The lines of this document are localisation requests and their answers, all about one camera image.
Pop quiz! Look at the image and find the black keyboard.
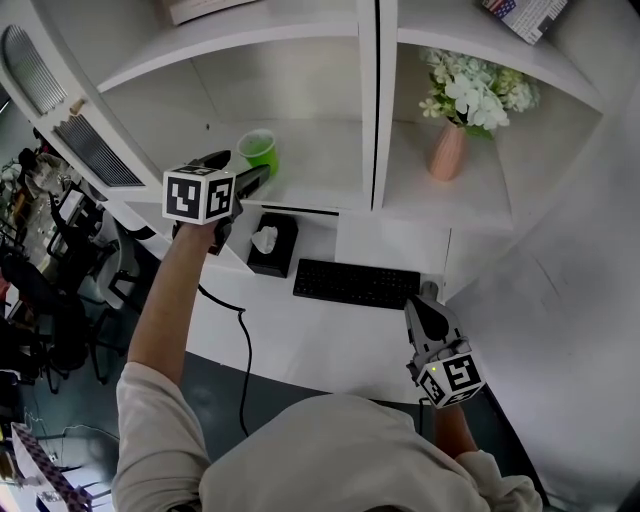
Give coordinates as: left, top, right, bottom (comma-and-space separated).
292, 257, 423, 311

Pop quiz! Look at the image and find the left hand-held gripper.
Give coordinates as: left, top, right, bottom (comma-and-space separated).
162, 149, 272, 256

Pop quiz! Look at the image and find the white shelf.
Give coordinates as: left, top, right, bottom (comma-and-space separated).
29, 0, 607, 237

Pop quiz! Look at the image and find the green plastic cup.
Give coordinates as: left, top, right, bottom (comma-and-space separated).
236, 128, 281, 177

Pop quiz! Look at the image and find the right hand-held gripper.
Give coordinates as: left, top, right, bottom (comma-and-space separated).
403, 294, 487, 410

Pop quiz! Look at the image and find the white cabinet door ribbed glass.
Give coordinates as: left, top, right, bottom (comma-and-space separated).
0, 9, 171, 251

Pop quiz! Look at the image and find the white flower bouquet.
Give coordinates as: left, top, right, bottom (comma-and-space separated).
418, 47, 543, 141

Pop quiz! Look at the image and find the white tissue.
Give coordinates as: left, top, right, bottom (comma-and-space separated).
250, 225, 279, 254

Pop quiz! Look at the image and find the checkered purple cloth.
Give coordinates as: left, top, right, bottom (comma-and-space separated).
9, 421, 95, 512

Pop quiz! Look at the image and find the black cable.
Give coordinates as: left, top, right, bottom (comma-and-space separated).
196, 283, 253, 437

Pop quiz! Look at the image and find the striped printed book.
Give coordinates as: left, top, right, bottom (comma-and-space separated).
481, 0, 569, 47

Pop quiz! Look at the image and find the person's beige shirt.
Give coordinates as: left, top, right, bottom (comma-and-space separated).
111, 361, 545, 512

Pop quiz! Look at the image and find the pink ribbed vase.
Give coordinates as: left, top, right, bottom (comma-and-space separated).
426, 121, 470, 182

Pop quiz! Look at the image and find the grey office chair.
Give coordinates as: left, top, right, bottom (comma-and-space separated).
93, 219, 154, 312

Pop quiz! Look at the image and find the black office chair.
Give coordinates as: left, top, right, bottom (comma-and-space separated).
0, 249, 126, 394

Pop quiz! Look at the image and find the black tissue box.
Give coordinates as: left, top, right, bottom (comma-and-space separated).
246, 212, 300, 280

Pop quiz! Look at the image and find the person's left forearm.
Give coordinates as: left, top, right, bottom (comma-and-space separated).
126, 222, 221, 387

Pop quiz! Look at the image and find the person's right forearm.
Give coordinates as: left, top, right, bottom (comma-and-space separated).
431, 401, 480, 460

